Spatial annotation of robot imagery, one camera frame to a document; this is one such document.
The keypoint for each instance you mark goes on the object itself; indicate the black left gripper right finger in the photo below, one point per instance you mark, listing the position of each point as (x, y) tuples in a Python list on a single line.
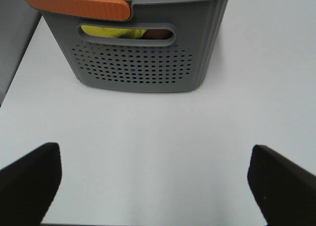
[(284, 191)]

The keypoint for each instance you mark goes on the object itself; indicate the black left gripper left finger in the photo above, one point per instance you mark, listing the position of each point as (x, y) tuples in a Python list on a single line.
[(28, 186)]

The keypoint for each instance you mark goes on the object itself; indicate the grey perforated laundry basket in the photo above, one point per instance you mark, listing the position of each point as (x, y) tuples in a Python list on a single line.
[(176, 64)]

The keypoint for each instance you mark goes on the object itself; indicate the yellow towel in basket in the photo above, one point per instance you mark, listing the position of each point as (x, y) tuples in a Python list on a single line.
[(108, 32)]

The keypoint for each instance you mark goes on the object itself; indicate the brown towel in basket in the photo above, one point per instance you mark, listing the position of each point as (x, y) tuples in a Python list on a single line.
[(157, 34)]

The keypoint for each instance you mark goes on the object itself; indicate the orange basket handle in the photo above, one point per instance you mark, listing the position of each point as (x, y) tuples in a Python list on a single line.
[(113, 10)]

